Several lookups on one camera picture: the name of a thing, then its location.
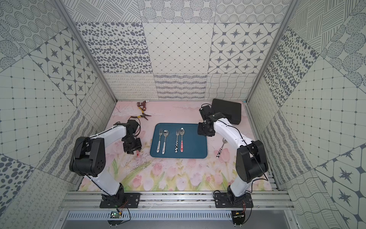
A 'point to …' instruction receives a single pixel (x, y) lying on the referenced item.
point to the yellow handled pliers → (143, 115)
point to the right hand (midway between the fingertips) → (203, 133)
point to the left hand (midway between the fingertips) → (137, 149)
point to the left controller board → (115, 214)
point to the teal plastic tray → (173, 140)
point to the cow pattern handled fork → (177, 133)
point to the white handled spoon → (166, 133)
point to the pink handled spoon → (182, 132)
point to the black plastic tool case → (231, 110)
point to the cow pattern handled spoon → (224, 141)
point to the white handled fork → (158, 146)
